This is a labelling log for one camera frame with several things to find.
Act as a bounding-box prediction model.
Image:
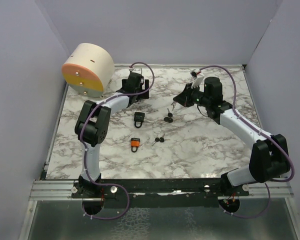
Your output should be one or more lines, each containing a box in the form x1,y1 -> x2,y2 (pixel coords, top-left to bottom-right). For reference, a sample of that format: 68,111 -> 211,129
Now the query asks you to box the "orange black padlock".
130,137 -> 140,153

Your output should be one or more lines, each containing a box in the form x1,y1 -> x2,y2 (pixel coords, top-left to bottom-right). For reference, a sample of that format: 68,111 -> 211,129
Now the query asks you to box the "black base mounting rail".
71,177 -> 249,209

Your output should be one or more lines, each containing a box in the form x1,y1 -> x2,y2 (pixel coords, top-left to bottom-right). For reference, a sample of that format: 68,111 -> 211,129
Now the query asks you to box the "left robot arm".
74,72 -> 151,198

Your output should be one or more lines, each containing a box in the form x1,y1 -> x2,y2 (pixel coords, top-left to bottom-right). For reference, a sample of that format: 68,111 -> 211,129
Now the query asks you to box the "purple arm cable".
198,65 -> 296,220
78,61 -> 156,221

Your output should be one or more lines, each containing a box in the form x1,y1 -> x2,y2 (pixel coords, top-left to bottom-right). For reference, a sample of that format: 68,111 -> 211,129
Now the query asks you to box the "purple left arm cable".
78,61 -> 156,221

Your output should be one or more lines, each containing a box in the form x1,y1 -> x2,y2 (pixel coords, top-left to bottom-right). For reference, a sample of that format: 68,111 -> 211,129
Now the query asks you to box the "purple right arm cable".
198,65 -> 296,220

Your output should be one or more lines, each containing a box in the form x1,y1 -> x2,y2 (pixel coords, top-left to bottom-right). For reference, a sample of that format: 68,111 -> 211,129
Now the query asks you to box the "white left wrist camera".
128,66 -> 143,75

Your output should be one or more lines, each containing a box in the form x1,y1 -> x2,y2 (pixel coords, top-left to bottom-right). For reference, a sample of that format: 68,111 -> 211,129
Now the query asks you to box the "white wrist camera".
128,66 -> 143,75
190,69 -> 205,89

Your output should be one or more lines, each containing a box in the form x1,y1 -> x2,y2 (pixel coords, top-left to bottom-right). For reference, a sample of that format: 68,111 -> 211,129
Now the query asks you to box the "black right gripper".
173,82 -> 211,108

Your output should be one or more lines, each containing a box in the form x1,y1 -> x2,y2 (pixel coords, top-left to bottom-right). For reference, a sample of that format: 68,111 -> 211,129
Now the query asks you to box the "black head key bunch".
152,134 -> 165,147
163,108 -> 173,123

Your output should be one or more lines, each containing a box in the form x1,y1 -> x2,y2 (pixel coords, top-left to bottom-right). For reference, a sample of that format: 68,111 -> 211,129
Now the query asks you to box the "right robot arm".
173,77 -> 291,196

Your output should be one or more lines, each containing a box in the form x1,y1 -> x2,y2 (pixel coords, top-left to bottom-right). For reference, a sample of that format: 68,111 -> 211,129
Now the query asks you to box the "silver small key bunch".
171,102 -> 176,111

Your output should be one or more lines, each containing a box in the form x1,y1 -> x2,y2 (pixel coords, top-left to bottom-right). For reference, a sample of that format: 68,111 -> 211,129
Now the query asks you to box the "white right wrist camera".
190,69 -> 205,89

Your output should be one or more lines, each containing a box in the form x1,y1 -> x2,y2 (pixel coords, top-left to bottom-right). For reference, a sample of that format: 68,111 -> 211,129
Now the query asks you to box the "beige cylindrical drum box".
61,43 -> 115,98

